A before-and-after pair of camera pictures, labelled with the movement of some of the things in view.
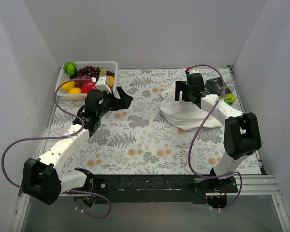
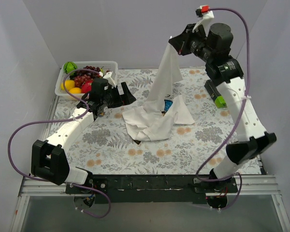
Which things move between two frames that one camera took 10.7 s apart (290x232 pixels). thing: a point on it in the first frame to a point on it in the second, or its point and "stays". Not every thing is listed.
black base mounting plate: [159, 188] stays
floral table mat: [140, 139] stays
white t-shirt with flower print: [185, 115] to [163, 110]
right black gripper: [183, 91] to [185, 43]
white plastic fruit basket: [105, 65] stays
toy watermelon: [70, 68] stays
